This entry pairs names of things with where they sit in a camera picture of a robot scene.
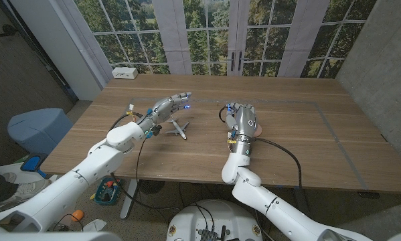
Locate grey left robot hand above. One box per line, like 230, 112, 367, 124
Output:
138, 92, 193, 139

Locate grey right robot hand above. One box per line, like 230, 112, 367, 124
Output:
224, 102, 258, 155

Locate black velcro strap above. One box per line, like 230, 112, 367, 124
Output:
218, 104, 230, 124

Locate white toy airplane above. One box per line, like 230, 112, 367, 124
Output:
165, 116, 190, 141

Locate white power strip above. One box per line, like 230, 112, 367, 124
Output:
111, 66, 139, 80

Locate black round floor fan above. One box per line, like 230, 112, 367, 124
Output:
139, 179, 166, 195

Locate printed window backdrop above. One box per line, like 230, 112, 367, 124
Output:
58, 0, 378, 80

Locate white robot torso base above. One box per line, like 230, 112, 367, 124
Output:
166, 199, 264, 241

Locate white table leg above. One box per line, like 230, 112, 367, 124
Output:
119, 179, 141, 221

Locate teal box of toys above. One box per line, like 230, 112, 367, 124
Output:
93, 176, 121, 206

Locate grey table leg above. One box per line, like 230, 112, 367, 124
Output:
292, 187, 315, 215

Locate blue-grey padded stool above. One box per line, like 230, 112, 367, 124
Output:
7, 107, 74, 155

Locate crumpled white tissue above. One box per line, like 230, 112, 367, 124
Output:
82, 218, 108, 233

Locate grey sneaker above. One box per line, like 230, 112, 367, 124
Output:
1, 171, 17, 184
0, 179, 52, 213

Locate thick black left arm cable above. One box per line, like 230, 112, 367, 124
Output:
109, 112, 184, 211

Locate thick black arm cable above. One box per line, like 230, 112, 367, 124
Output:
109, 112, 184, 211
253, 137, 303, 190

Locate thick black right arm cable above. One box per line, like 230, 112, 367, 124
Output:
253, 137, 303, 190

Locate thin black left wrist cable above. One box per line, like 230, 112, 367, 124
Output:
135, 137, 148, 202

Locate black door handle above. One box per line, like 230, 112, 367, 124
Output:
0, 23, 19, 37

